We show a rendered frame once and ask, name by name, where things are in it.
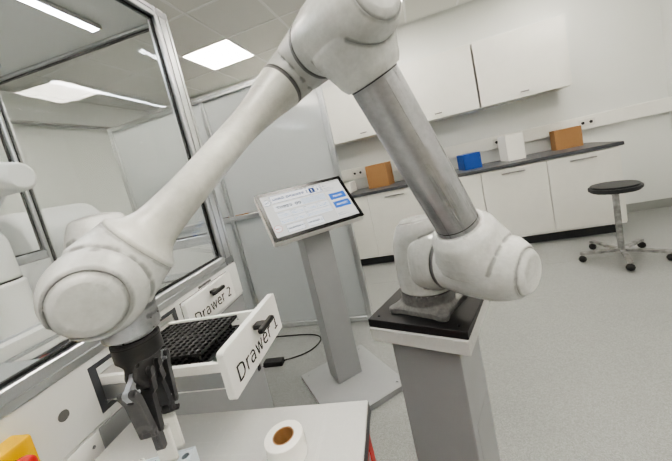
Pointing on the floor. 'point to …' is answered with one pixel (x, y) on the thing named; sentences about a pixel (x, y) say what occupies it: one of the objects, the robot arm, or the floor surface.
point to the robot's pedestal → (445, 394)
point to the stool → (620, 223)
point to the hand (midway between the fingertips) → (168, 437)
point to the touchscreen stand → (340, 337)
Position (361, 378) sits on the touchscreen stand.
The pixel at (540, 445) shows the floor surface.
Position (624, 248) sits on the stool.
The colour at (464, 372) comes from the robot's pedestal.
